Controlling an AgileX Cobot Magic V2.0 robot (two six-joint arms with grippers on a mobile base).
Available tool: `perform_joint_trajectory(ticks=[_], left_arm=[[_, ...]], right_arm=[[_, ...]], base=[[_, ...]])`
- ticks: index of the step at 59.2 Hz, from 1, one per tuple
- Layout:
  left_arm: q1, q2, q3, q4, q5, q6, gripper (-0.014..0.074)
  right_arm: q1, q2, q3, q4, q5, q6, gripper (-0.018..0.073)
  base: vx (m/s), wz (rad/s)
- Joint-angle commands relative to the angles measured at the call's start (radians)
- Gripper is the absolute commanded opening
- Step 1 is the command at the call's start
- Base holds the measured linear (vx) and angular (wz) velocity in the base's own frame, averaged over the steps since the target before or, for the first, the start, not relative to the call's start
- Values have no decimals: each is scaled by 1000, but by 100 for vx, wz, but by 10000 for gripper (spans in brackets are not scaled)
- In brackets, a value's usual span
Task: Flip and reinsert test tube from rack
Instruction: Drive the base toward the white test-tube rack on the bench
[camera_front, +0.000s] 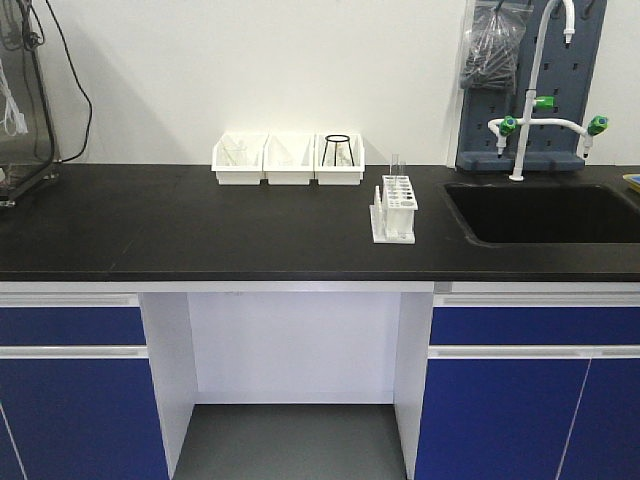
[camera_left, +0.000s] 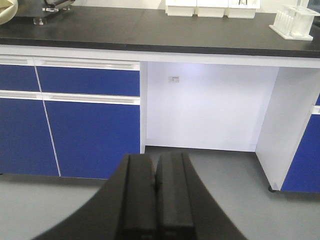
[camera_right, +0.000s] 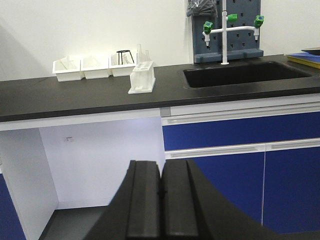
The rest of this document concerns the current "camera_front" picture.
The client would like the plastic bag of pegs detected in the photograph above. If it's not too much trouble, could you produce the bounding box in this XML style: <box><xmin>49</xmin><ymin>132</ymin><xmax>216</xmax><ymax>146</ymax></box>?
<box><xmin>459</xmin><ymin>1</ymin><xmax>533</xmax><ymax>93</ymax></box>

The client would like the clear glass test tube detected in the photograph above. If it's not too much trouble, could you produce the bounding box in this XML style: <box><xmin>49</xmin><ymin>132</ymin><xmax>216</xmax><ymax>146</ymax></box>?
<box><xmin>396</xmin><ymin>158</ymin><xmax>406</xmax><ymax>179</ymax></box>
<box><xmin>389</xmin><ymin>154</ymin><xmax>400</xmax><ymax>178</ymax></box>

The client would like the white storage bin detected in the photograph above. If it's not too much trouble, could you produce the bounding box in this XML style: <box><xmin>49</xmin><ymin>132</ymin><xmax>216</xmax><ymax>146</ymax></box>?
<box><xmin>314</xmin><ymin>133</ymin><xmax>365</xmax><ymax>185</ymax></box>
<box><xmin>211</xmin><ymin>132</ymin><xmax>268</xmax><ymax>185</ymax></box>
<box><xmin>263</xmin><ymin>133</ymin><xmax>315</xmax><ymax>185</ymax></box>

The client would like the left blue cabinet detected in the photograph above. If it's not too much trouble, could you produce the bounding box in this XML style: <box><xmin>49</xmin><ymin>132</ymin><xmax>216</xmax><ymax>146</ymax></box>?
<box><xmin>1</xmin><ymin>293</ymin><xmax>172</xmax><ymax>479</ymax></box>

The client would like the yellow tray corner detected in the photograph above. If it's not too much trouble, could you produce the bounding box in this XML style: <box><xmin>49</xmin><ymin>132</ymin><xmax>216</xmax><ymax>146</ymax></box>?
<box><xmin>623</xmin><ymin>174</ymin><xmax>640</xmax><ymax>193</ymax></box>

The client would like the right blue cabinet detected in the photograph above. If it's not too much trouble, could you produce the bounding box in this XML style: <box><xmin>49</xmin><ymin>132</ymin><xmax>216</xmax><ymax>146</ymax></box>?
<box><xmin>415</xmin><ymin>294</ymin><xmax>639</xmax><ymax>479</ymax></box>

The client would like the black metal tripod stand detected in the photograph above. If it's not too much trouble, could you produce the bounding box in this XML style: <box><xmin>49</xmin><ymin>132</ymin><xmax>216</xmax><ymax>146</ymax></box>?
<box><xmin>321</xmin><ymin>134</ymin><xmax>355</xmax><ymax>167</ymax></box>

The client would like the white gooseneck lab faucet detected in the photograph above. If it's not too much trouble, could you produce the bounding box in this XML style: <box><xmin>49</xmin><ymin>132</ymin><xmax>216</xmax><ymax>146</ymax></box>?
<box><xmin>487</xmin><ymin>1</ymin><xmax>609</xmax><ymax>182</ymax></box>

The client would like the right white storage bin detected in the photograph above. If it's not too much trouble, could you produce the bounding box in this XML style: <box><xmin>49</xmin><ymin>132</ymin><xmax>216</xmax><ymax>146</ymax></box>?
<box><xmin>314</xmin><ymin>133</ymin><xmax>365</xmax><ymax>185</ymax></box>

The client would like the clear acrylic enclosure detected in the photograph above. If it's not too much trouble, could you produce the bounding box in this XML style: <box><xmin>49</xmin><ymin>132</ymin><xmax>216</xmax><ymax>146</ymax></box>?
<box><xmin>1</xmin><ymin>1</ymin><xmax>58</xmax><ymax>207</ymax></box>

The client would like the clear glass beaker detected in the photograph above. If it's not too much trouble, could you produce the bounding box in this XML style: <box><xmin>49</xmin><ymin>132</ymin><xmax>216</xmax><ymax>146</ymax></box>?
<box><xmin>225</xmin><ymin>141</ymin><xmax>248</xmax><ymax>166</ymax></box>

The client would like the blue-grey pegboard drying rack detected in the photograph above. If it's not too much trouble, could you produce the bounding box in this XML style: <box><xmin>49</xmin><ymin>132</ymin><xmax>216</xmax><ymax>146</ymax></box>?
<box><xmin>455</xmin><ymin>1</ymin><xmax>606</xmax><ymax>172</ymax></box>

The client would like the black lab sink basin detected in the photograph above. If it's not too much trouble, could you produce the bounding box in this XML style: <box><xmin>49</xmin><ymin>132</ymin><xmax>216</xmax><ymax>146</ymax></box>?
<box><xmin>444</xmin><ymin>183</ymin><xmax>639</xmax><ymax>246</ymax></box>

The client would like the left white storage bin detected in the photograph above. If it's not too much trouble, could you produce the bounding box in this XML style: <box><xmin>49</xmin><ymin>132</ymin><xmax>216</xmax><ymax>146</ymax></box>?
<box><xmin>211</xmin><ymin>132</ymin><xmax>268</xmax><ymax>185</ymax></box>

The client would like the white test tube rack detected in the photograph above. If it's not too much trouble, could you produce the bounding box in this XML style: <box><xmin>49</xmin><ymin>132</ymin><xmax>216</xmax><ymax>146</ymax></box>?
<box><xmin>370</xmin><ymin>175</ymin><xmax>418</xmax><ymax>244</ymax></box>

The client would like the blue cabinet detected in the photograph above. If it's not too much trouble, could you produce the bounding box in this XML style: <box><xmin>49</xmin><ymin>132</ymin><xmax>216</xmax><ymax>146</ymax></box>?
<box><xmin>415</xmin><ymin>294</ymin><xmax>639</xmax><ymax>479</ymax></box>
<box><xmin>1</xmin><ymin>293</ymin><xmax>172</xmax><ymax>479</ymax></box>

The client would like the black power cable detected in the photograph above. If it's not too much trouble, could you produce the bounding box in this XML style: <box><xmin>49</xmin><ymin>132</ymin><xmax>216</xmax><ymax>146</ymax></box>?
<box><xmin>31</xmin><ymin>0</ymin><xmax>94</xmax><ymax>164</ymax></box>

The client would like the middle white storage bin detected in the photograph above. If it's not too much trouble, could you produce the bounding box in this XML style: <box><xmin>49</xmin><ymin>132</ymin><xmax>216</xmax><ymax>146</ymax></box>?
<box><xmin>263</xmin><ymin>133</ymin><xmax>315</xmax><ymax>185</ymax></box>

